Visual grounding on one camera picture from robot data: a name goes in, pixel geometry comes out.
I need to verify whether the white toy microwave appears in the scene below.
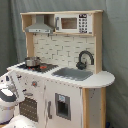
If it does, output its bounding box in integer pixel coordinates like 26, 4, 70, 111
55, 14, 93, 34

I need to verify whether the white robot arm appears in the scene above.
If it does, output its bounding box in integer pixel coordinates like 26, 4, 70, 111
0, 71, 36, 128

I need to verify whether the toy oven door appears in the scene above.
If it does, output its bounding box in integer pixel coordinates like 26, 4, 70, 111
19, 97, 38, 122

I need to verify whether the grey toy sink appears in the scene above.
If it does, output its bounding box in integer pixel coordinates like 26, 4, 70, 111
52, 67, 92, 81

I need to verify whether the small metal pot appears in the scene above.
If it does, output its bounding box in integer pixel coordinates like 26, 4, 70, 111
25, 57, 40, 67

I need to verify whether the wooden toy kitchen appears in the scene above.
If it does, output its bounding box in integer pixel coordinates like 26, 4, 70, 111
11, 10, 115, 128

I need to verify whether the white cupboard door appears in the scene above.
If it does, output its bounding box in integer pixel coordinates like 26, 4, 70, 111
45, 81, 82, 128

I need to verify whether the red stove knob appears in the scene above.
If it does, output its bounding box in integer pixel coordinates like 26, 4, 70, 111
32, 81, 37, 87

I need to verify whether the black toy stovetop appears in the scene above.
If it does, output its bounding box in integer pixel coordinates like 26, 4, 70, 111
20, 63, 57, 73

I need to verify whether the black toy faucet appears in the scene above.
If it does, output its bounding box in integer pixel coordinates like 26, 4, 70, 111
76, 50, 94, 70

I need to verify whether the grey range hood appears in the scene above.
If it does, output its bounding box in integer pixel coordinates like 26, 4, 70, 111
25, 15, 53, 34

